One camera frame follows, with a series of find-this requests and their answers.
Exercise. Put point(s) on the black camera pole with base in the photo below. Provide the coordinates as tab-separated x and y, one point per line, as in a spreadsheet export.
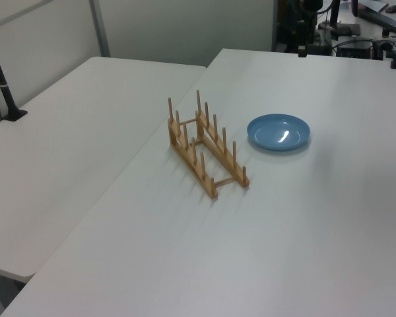
8	99

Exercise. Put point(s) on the blue plate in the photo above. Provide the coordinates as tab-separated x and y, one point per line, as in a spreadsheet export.
277	132

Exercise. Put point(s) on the black stand with round base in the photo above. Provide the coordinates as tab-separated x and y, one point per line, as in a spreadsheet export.
333	13

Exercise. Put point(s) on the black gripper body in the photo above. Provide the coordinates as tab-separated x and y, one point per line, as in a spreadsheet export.
307	33

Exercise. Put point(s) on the white side table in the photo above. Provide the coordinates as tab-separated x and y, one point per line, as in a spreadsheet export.
69	148

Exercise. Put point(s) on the black computer mouse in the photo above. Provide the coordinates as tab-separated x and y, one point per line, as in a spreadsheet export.
392	9

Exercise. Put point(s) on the black equipment box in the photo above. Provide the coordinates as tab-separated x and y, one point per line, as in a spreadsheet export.
353	51

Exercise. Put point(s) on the wooden plate rack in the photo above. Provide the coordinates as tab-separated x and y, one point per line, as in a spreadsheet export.
214	191

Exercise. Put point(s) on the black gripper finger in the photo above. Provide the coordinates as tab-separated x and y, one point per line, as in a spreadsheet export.
305	51
300	51

